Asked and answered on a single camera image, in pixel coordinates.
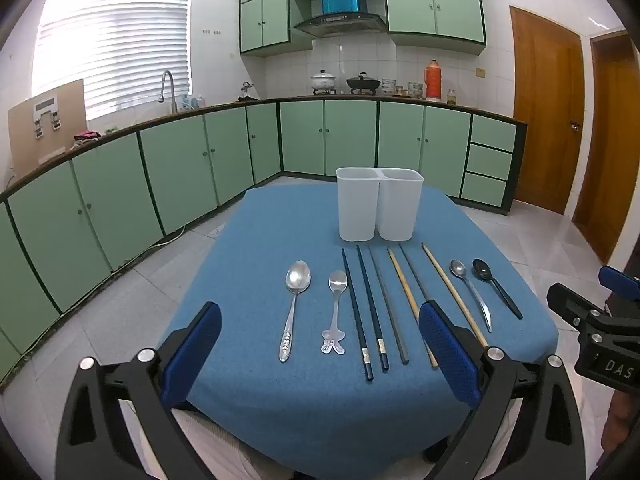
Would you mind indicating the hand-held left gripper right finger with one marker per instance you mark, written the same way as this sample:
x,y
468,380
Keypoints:
x,y
447,355

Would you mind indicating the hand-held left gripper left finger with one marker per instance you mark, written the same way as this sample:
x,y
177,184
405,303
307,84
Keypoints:
x,y
197,355

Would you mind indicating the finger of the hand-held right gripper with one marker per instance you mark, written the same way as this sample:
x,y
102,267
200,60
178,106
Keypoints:
x,y
567,300
620,282

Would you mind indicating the wooden chopstick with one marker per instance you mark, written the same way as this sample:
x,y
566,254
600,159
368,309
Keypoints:
x,y
451,290
401,280

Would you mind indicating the grey metal chopstick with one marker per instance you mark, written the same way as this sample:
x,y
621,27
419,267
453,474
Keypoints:
x,y
416,275
389,310

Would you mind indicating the small plain silver spoon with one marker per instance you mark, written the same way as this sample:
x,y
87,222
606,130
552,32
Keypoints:
x,y
457,269

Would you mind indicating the black spoon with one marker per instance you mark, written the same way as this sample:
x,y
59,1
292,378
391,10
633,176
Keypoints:
x,y
483,270

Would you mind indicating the large silver spoon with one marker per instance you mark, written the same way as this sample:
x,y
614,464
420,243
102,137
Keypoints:
x,y
298,277

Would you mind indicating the white double utensil holder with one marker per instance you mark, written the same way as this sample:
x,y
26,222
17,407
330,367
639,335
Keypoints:
x,y
357,210

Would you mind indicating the person's right hand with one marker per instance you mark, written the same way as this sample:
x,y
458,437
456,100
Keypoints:
x,y
617,420

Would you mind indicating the blue tablecloth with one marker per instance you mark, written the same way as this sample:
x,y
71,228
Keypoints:
x,y
280,400

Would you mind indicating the wooden door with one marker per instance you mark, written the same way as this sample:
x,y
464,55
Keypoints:
x,y
615,150
545,110

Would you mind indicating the green lower cabinets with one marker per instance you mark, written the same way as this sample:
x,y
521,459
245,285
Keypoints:
x,y
175,170

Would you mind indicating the green cabinets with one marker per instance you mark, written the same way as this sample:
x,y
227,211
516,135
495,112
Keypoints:
x,y
415,5
175,170

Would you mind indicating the glass jar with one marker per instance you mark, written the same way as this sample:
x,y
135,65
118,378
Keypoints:
x,y
451,96

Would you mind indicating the pink cloth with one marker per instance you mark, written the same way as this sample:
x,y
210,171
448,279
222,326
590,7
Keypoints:
x,y
86,135

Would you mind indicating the clear plastic bottle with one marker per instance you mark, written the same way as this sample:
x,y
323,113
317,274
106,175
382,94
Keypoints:
x,y
200,101
186,102

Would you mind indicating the orange thermos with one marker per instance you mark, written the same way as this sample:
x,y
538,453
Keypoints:
x,y
433,82

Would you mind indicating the steel kitchen faucet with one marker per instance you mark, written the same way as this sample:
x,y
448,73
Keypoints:
x,y
174,100

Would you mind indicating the patterned ceramic cup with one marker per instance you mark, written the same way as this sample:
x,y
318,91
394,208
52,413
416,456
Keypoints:
x,y
415,90

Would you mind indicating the brown cardboard box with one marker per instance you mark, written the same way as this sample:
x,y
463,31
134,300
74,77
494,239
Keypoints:
x,y
70,125

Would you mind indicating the steel kettle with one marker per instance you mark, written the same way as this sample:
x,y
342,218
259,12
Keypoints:
x,y
246,91

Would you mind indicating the stacked bowls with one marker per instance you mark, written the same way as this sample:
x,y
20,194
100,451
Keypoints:
x,y
389,86

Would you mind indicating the black wok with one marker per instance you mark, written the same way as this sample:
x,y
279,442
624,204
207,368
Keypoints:
x,y
362,83

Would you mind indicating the gas stove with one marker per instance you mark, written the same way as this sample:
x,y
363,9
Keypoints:
x,y
325,92

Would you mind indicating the white lidded pot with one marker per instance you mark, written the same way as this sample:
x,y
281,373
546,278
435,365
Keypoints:
x,y
322,82

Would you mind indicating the white window blind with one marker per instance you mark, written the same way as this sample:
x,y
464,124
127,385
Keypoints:
x,y
115,45

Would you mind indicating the green upper cabinets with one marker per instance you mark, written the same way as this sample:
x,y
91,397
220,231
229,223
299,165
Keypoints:
x,y
415,5

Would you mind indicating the black range hood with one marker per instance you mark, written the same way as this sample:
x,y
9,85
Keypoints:
x,y
340,22

